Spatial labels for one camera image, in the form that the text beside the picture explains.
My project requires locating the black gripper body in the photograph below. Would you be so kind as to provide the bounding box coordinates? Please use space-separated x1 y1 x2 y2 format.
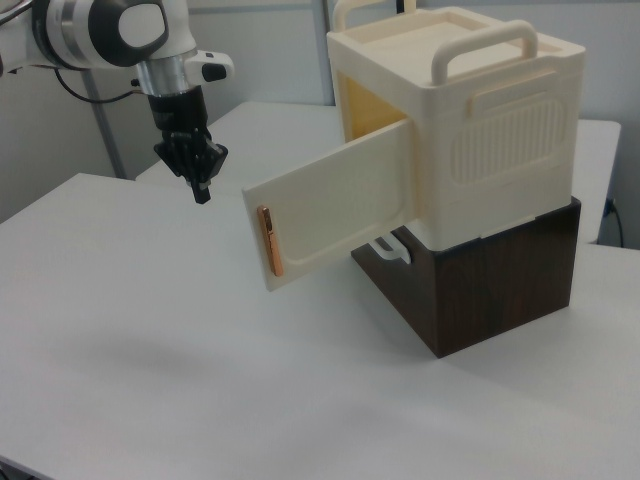
147 87 209 135

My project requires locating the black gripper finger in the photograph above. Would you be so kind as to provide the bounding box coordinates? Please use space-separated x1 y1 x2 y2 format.
153 129 203 190
191 130 230 205

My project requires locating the cream cabinet door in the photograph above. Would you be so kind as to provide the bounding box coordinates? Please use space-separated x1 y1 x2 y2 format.
242 118 417 293

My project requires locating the cream plastic cabinet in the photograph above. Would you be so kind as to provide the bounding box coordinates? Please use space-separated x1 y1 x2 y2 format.
325 0 587 252

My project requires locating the dark wooden drawer box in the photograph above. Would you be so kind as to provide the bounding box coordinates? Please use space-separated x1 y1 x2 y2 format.
350 195 584 361

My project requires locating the grey metal frame post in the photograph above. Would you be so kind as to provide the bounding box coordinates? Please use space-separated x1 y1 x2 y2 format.
83 69 127 180

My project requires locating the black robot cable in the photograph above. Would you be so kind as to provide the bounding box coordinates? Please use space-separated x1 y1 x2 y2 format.
53 66 141 104

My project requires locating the copper door handle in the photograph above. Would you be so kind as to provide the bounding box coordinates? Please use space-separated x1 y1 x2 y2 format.
255 204 286 277

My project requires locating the white drawer handle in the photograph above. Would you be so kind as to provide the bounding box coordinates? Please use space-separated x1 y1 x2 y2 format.
371 233 413 264

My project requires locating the cream cabinet carry handle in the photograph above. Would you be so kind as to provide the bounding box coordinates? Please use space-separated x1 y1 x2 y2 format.
430 19 540 85

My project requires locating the black wall cable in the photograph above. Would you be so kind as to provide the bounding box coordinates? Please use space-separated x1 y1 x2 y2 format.
606 198 627 247

